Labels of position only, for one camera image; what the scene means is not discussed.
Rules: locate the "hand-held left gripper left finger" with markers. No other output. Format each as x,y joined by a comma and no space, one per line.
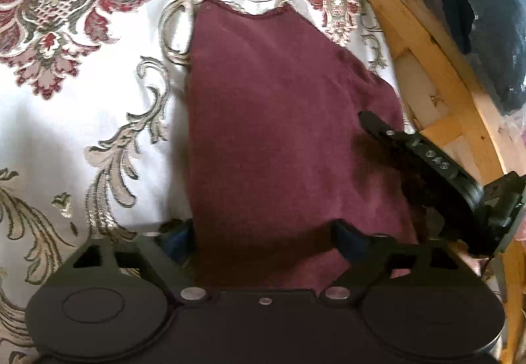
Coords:
177,238

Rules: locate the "floral white bedspread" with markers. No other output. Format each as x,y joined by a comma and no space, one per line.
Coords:
82,109

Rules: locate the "maroon knit garment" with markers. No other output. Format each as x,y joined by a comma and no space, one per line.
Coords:
271,134

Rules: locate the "wooden bed frame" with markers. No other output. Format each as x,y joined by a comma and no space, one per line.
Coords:
427,47

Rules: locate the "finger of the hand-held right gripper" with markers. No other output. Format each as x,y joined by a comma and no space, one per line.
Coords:
380,126

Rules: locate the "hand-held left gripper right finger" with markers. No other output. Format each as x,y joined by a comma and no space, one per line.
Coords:
349,243

